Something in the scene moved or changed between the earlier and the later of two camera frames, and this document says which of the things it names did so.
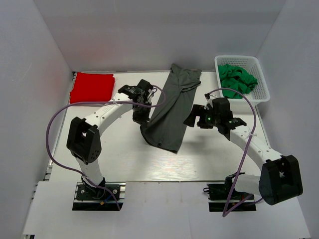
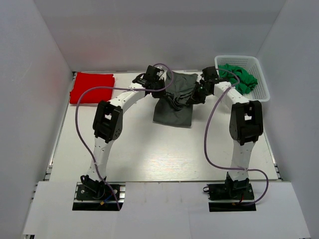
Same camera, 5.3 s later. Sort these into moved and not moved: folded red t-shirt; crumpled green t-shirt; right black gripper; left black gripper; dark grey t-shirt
Moved: right black gripper; dark grey t-shirt; left black gripper
Not moved: crumpled green t-shirt; folded red t-shirt
